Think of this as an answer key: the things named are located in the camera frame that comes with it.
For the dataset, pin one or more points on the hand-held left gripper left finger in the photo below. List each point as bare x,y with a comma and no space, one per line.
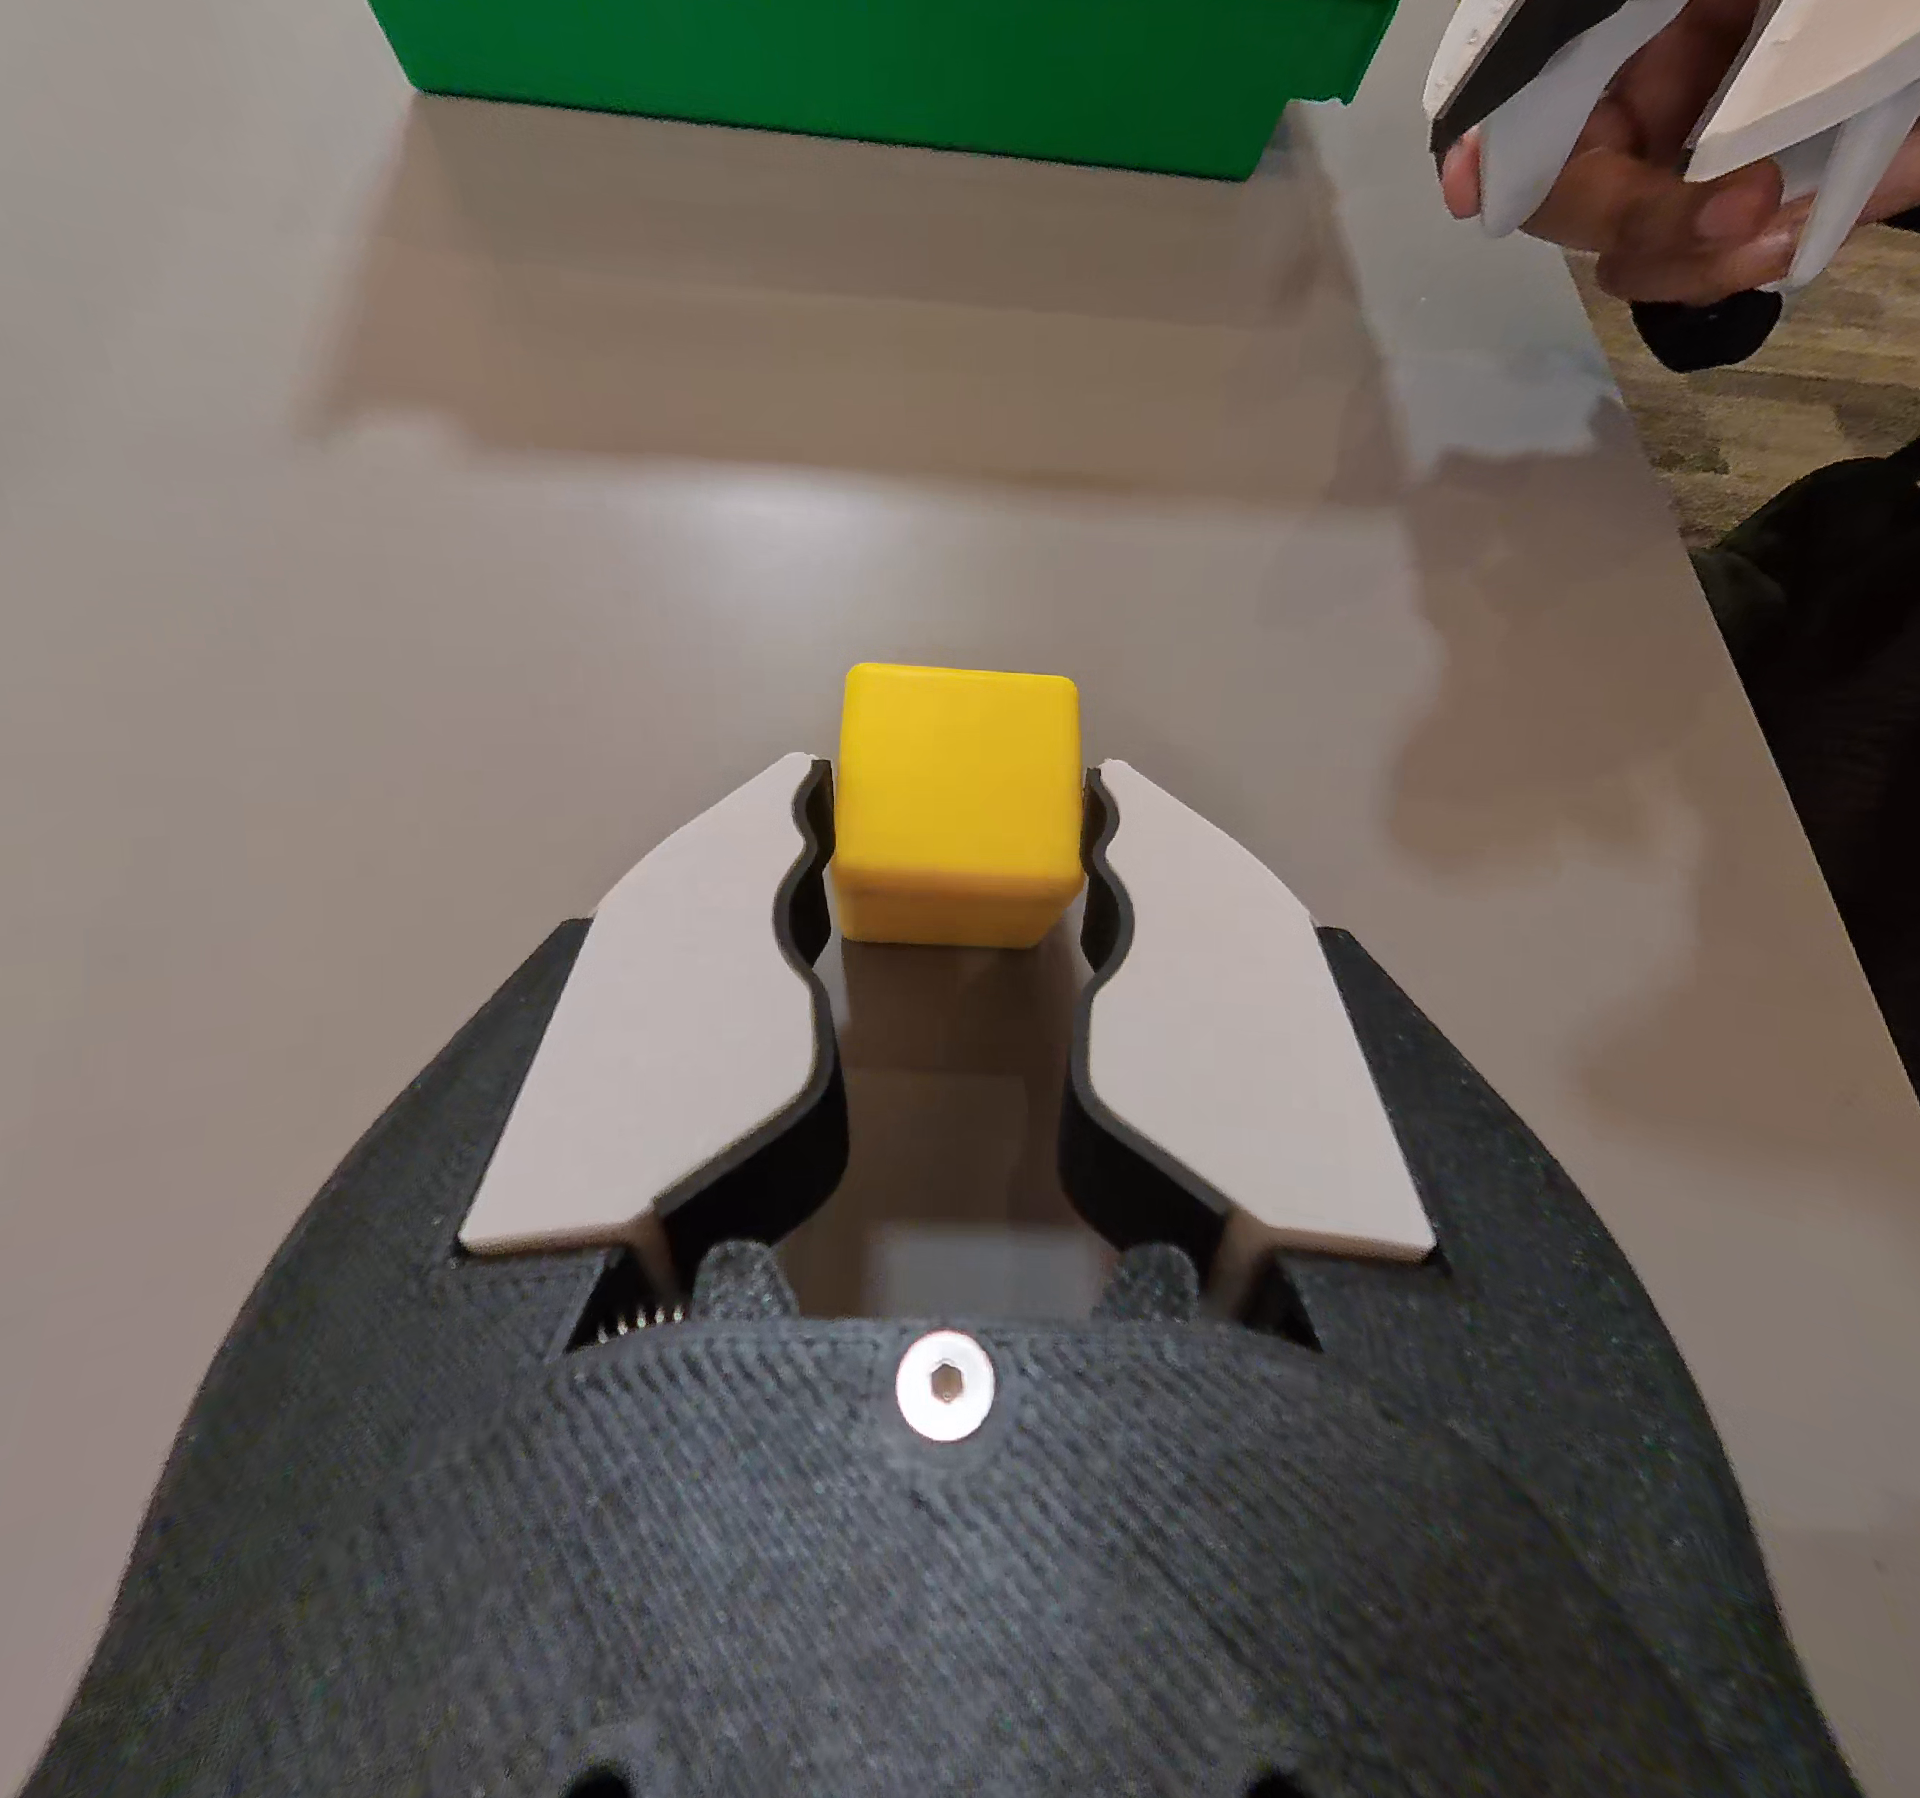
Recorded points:
672,1051

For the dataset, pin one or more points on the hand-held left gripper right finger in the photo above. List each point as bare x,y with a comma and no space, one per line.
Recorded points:
1247,1066

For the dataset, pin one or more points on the yellow cube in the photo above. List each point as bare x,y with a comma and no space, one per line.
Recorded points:
964,797

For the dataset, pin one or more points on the green plastic bin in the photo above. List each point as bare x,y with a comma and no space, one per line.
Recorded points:
899,12

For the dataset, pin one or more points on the grey desk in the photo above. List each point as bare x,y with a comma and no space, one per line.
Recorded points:
453,479

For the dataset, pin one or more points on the person's right hand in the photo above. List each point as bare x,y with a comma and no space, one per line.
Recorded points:
1668,224

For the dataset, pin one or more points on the person's black clothed legs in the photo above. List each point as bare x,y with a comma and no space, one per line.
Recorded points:
1828,704

